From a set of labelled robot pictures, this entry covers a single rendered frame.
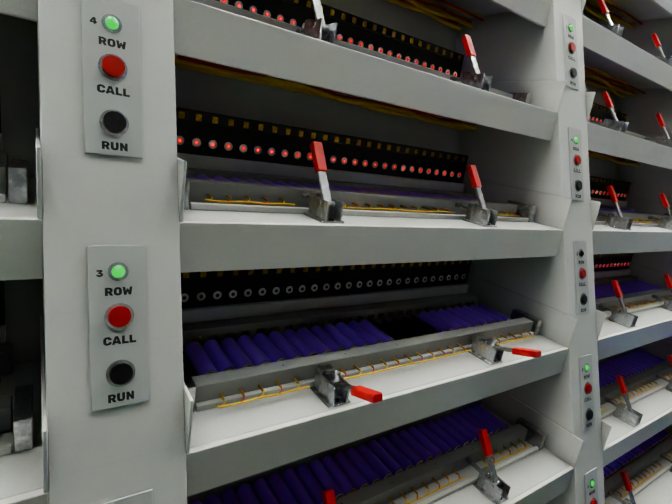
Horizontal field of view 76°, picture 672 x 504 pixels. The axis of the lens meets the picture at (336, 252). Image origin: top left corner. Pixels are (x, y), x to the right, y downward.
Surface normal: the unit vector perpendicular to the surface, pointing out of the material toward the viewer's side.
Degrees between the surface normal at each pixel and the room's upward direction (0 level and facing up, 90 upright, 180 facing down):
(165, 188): 90
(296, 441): 109
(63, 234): 90
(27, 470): 19
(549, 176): 90
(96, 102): 90
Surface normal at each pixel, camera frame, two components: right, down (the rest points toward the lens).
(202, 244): 0.54, 0.29
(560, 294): -0.82, 0.02
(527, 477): 0.15, -0.96
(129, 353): 0.57, -0.04
